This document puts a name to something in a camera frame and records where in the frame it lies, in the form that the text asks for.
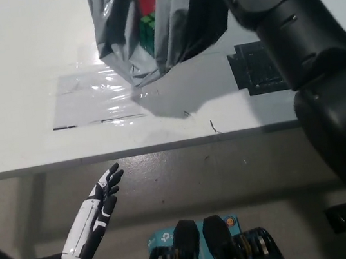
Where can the grey plastic bag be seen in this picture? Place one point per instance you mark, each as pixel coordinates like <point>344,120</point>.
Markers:
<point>178,31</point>

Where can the grey sheet under clear tape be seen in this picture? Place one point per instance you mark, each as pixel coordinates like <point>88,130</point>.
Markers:
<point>84,100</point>

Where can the right black robot torso block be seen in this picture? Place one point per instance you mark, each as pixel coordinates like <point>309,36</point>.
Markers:
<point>259,250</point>

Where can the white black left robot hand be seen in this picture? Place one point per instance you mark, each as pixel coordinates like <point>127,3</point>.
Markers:
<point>83,227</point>

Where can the black thread scrap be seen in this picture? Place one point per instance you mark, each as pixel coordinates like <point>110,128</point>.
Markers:
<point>214,127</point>

